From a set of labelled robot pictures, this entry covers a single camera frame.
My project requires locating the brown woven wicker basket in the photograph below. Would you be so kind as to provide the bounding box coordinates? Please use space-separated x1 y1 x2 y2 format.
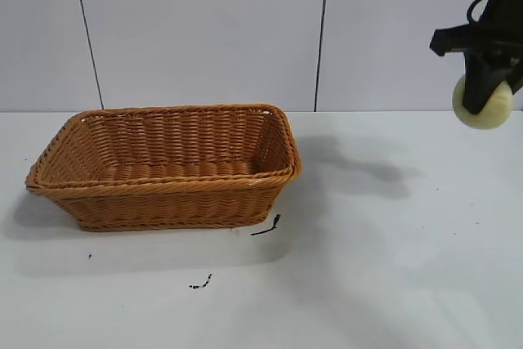
25 102 304 232

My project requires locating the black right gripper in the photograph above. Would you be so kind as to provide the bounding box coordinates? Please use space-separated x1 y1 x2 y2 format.
428 0 523 115

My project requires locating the pale yellow egg yolk pastry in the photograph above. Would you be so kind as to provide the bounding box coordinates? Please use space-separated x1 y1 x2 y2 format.
452 75 515 132

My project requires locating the black looped camera cable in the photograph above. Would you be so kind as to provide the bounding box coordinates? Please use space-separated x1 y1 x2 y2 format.
465 0 492 25

